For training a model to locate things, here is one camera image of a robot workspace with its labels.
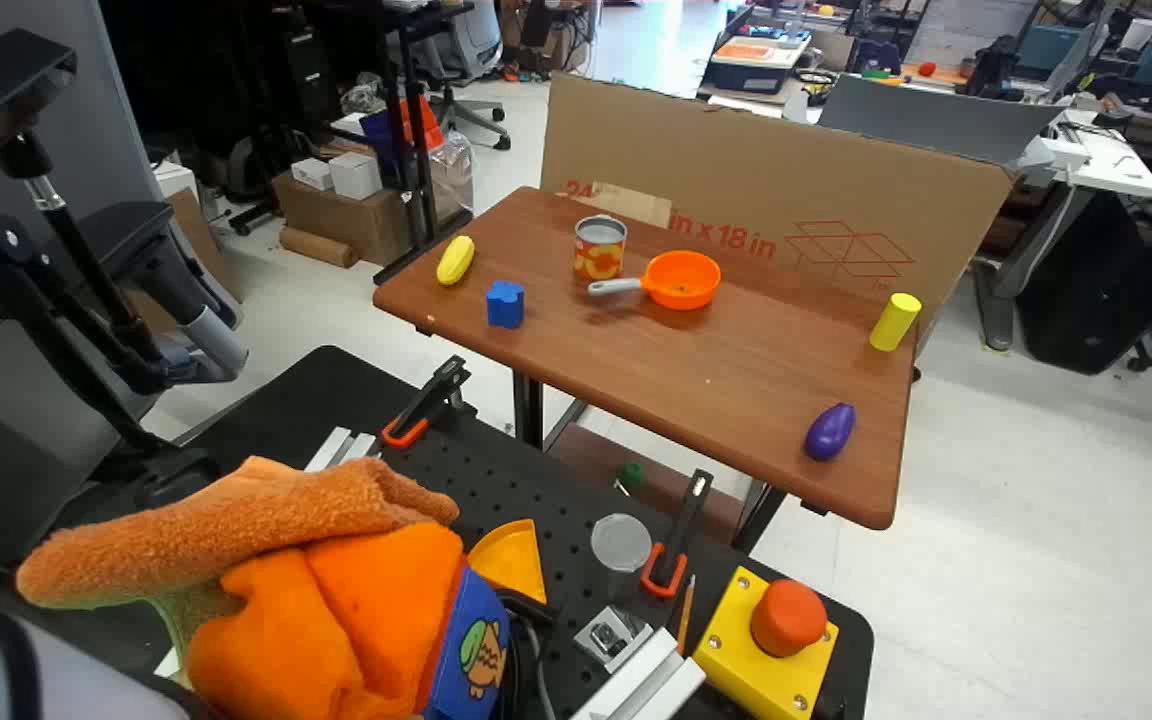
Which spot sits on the blue cube block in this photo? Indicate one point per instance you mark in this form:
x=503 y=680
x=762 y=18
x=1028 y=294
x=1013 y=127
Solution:
x=504 y=304

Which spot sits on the orange toy pan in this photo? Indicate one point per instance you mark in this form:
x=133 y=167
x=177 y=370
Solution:
x=683 y=283

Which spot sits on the brown wooden table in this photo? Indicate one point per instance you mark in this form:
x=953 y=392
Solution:
x=683 y=372

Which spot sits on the tin can orange label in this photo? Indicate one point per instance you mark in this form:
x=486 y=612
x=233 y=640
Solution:
x=598 y=249

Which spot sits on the black perforated base table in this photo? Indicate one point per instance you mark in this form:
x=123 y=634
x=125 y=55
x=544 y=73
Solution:
x=523 y=487

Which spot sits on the yellow toy corn cob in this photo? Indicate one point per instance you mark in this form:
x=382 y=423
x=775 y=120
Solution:
x=455 y=260

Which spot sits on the orange yellow wedge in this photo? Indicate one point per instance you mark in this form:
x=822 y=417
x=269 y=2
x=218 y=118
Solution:
x=515 y=560

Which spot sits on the purple toy eggplant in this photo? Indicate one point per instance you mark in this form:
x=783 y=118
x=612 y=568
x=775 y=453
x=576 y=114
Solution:
x=829 y=435

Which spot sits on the brown cardboard board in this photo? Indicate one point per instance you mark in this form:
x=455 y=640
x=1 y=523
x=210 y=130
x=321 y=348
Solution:
x=762 y=175

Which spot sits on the brown cardboard box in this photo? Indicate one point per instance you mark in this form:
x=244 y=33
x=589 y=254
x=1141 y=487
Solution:
x=349 y=223

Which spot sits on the orange pencil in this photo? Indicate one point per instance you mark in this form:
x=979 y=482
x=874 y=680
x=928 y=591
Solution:
x=687 y=612

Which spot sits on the black white marker tag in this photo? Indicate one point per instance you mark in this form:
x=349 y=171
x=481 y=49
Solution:
x=611 y=637

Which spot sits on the blue printed cloth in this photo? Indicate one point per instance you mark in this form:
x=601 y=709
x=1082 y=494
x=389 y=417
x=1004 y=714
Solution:
x=468 y=655

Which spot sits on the black office chair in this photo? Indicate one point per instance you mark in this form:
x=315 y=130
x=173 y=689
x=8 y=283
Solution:
x=463 y=67

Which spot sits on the yellow cylinder block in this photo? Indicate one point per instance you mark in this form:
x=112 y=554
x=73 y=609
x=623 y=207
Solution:
x=893 y=322

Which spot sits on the yellow box orange button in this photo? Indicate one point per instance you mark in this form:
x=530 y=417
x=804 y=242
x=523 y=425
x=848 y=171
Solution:
x=749 y=660

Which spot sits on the orange towel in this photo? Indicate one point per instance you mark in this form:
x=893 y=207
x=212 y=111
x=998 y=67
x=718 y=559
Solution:
x=308 y=584

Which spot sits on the grey partition panel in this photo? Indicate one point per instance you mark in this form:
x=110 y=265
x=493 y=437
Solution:
x=938 y=120

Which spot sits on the white desk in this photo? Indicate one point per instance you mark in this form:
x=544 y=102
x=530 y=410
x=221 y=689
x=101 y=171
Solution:
x=1089 y=160

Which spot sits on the aluminium rail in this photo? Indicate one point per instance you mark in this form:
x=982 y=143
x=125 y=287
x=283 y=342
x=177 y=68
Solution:
x=339 y=451
x=642 y=679

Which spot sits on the black camera stand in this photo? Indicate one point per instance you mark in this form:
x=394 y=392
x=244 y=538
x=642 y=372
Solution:
x=56 y=223

